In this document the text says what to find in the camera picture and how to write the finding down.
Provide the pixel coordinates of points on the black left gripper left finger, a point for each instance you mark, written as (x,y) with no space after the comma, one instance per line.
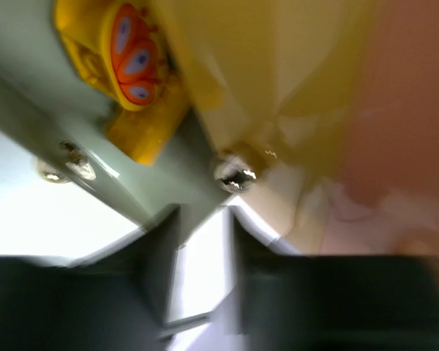
(118,301)

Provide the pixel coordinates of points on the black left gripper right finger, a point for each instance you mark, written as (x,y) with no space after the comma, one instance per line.
(282,301)

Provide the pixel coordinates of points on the yellow lego brick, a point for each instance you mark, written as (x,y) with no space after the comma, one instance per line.
(142,135)

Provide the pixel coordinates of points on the yellow drawer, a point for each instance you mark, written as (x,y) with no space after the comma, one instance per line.
(273,83)

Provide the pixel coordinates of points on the orange oval lego piece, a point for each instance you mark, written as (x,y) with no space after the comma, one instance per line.
(115,47)

